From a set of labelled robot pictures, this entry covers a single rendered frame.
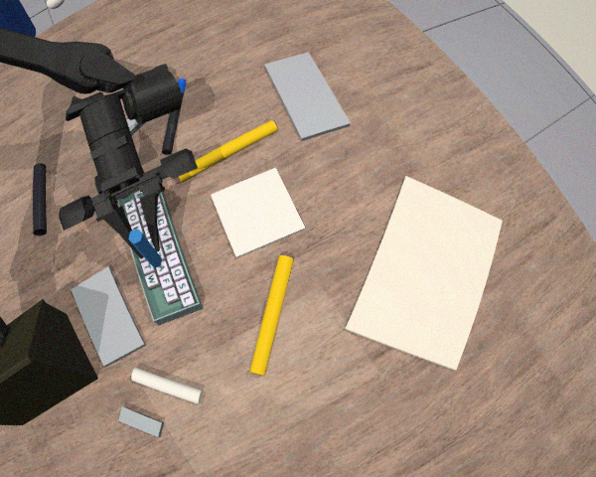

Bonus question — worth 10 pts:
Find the black marker with blue cap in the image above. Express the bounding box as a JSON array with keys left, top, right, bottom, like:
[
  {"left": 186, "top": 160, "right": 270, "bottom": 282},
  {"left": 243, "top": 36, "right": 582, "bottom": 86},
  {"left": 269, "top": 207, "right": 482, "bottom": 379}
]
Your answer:
[{"left": 162, "top": 79, "right": 186, "bottom": 155}]

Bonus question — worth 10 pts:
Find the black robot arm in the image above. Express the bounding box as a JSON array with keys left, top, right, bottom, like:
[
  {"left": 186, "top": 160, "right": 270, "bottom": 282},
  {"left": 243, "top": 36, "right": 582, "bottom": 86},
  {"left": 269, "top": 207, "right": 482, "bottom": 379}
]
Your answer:
[{"left": 0, "top": 28, "right": 182, "bottom": 146}]

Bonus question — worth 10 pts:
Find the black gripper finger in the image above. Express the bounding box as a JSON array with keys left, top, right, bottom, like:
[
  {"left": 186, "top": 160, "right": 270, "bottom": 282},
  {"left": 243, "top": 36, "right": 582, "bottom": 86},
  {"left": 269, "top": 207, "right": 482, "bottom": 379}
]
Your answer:
[
  {"left": 139, "top": 187, "right": 165, "bottom": 252},
  {"left": 96, "top": 206, "right": 143, "bottom": 258}
]

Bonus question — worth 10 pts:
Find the cream cylinder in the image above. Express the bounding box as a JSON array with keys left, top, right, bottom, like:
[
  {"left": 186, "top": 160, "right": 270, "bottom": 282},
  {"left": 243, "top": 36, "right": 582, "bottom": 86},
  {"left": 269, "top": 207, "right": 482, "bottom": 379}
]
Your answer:
[{"left": 131, "top": 368, "right": 203, "bottom": 404}]

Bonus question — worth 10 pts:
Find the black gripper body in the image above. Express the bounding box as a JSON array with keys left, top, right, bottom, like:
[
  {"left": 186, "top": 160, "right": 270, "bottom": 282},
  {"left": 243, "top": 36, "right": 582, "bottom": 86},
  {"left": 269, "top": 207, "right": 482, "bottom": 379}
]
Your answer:
[{"left": 59, "top": 128, "right": 198, "bottom": 231}]

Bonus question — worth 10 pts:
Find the cream square sheet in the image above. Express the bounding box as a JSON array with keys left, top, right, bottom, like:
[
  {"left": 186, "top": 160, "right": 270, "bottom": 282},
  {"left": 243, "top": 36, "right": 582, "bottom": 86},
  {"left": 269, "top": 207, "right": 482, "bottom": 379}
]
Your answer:
[{"left": 212, "top": 168, "right": 305, "bottom": 258}]

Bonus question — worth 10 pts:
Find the yellow cylinder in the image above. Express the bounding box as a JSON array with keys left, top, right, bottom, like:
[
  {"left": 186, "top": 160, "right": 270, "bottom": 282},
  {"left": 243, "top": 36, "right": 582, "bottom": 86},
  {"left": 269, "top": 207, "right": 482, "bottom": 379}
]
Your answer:
[
  {"left": 179, "top": 120, "right": 278, "bottom": 183},
  {"left": 249, "top": 255, "right": 294, "bottom": 376}
]

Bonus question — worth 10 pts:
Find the dark grey cylinder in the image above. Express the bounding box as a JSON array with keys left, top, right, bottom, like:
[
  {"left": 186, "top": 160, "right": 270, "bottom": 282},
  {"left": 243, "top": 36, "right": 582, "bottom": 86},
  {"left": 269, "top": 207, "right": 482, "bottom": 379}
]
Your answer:
[{"left": 33, "top": 163, "right": 47, "bottom": 236}]

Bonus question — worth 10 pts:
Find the cream sheet of paper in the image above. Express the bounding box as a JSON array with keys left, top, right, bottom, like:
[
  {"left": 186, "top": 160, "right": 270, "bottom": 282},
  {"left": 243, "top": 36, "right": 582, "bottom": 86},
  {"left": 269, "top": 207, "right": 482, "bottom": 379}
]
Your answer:
[{"left": 345, "top": 176, "right": 502, "bottom": 371}]

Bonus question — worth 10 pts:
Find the blue stylus with white tip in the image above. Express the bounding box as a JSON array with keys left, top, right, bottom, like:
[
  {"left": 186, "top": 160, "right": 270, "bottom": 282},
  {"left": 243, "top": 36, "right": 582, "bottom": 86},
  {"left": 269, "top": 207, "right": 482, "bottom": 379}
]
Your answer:
[{"left": 129, "top": 229, "right": 163, "bottom": 268}]

